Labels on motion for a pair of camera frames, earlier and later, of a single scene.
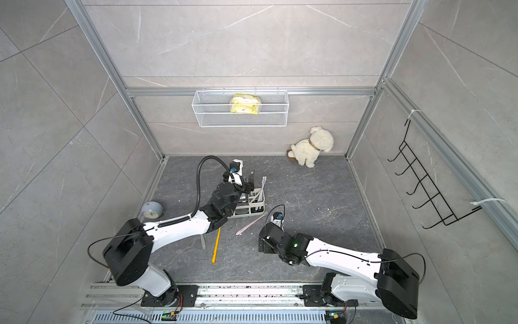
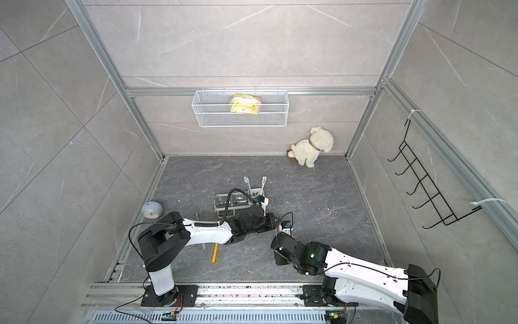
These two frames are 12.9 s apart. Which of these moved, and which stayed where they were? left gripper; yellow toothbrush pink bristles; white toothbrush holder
Moved: left gripper
Stayed: white toothbrush holder; yellow toothbrush pink bristles
